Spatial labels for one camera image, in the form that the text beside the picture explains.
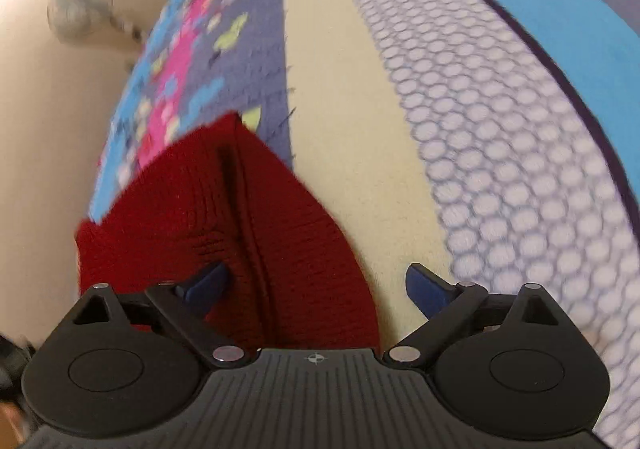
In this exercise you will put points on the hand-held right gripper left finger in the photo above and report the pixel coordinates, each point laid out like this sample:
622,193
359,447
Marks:
212,279

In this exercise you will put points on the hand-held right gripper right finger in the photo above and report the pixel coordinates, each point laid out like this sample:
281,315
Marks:
425,287

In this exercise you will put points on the red knit garment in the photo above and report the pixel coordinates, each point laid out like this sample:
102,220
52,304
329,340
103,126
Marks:
280,229

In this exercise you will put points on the butterfly print blanket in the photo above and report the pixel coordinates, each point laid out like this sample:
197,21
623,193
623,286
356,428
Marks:
450,129

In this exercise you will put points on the grey fuzzy object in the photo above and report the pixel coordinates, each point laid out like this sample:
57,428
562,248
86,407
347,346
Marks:
75,11

